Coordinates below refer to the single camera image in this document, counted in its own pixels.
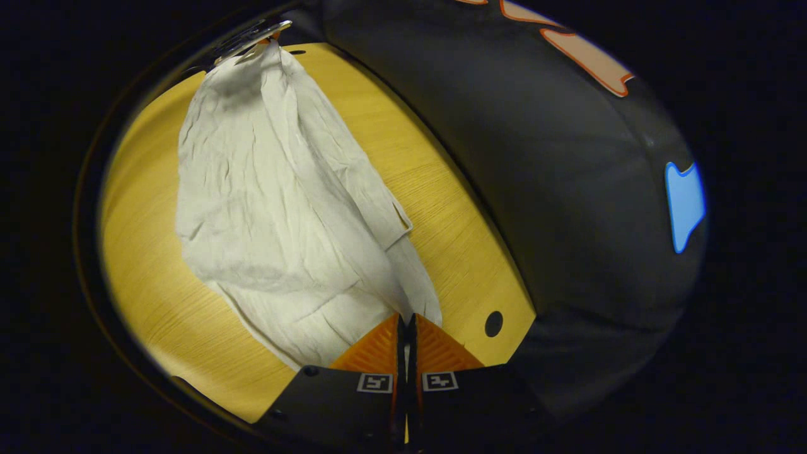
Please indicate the white jeans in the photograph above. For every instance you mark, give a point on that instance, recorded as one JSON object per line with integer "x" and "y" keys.
{"x": 277, "y": 208}

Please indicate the black backdrop cloth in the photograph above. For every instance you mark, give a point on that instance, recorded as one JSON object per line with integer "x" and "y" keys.
{"x": 567, "y": 221}

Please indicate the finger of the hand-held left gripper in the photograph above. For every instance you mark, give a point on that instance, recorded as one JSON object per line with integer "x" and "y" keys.
{"x": 270, "y": 43}

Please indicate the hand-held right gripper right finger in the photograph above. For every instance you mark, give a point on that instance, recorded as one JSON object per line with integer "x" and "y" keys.
{"x": 466, "y": 403}

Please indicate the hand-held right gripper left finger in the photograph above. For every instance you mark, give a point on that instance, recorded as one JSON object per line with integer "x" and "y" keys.
{"x": 353, "y": 403}

